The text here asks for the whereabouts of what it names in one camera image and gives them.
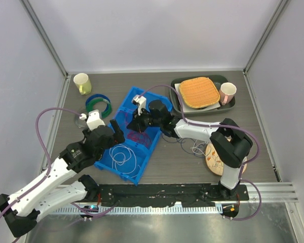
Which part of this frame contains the blue three-compartment plastic bin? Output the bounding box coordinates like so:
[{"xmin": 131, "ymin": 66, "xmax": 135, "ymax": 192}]
[{"xmin": 94, "ymin": 87, "xmax": 162, "ymax": 185}]

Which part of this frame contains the red thin wire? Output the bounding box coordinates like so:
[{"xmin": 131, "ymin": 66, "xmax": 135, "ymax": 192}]
[{"xmin": 112, "ymin": 107, "xmax": 153, "ymax": 150}]

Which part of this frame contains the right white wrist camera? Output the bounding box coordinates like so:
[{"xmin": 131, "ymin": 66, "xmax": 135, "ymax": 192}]
[{"xmin": 132, "ymin": 95, "xmax": 146, "ymax": 115}]

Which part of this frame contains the round wooden decorated coaster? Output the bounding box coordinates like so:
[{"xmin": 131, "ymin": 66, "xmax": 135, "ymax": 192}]
[{"xmin": 205, "ymin": 143, "xmax": 248, "ymax": 177}]

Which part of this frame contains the blue thin wire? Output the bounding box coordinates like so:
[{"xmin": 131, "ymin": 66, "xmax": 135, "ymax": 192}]
[{"xmin": 162, "ymin": 134, "xmax": 201, "ymax": 156}]

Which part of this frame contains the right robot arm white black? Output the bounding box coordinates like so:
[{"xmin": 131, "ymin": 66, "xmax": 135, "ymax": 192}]
[{"xmin": 127, "ymin": 95, "xmax": 253, "ymax": 200}]

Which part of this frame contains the grey cable coil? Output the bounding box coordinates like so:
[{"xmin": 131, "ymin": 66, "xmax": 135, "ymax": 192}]
[{"xmin": 74, "ymin": 106, "xmax": 89, "ymax": 129}]

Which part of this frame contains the grey slotted cable duct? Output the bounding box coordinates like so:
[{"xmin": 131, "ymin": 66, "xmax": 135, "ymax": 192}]
[{"xmin": 50, "ymin": 202, "xmax": 222, "ymax": 215}]

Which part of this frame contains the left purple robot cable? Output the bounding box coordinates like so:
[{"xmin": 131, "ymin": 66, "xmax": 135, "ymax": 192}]
[{"xmin": 0, "ymin": 108, "xmax": 115, "ymax": 237}]

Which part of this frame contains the yellow mug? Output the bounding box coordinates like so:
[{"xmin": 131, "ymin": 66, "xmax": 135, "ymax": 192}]
[{"xmin": 73, "ymin": 73, "xmax": 92, "ymax": 95}]

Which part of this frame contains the pink mug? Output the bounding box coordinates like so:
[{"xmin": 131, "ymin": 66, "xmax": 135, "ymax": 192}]
[{"xmin": 219, "ymin": 82, "xmax": 237, "ymax": 105}]

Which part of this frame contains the green cable coil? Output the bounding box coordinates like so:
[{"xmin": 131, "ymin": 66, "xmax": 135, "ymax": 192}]
[{"xmin": 85, "ymin": 97, "xmax": 112, "ymax": 120}]

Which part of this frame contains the orange woven square plate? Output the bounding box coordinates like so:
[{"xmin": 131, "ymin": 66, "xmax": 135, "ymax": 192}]
[{"xmin": 179, "ymin": 77, "xmax": 220, "ymax": 109}]

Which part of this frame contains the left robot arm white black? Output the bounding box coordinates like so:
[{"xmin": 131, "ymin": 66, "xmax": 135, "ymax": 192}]
[{"xmin": 0, "ymin": 119, "xmax": 125, "ymax": 238}]

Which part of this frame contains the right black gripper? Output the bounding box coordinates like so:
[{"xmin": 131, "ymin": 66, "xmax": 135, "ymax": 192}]
[{"xmin": 127, "ymin": 107, "xmax": 162, "ymax": 133}]

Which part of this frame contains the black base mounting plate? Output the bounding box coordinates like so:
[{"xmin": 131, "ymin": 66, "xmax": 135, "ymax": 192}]
[{"xmin": 77, "ymin": 183, "xmax": 249, "ymax": 208}]

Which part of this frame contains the white square plate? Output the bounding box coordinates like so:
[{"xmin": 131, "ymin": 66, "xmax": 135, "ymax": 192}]
[{"xmin": 174, "ymin": 84, "xmax": 220, "ymax": 113}]

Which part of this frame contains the blue cable coil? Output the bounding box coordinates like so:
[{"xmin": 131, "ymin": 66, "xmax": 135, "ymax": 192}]
[{"xmin": 85, "ymin": 93, "xmax": 112, "ymax": 117}]

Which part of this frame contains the dark green plastic tray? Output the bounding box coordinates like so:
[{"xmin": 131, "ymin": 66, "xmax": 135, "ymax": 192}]
[{"xmin": 169, "ymin": 75, "xmax": 236, "ymax": 117}]

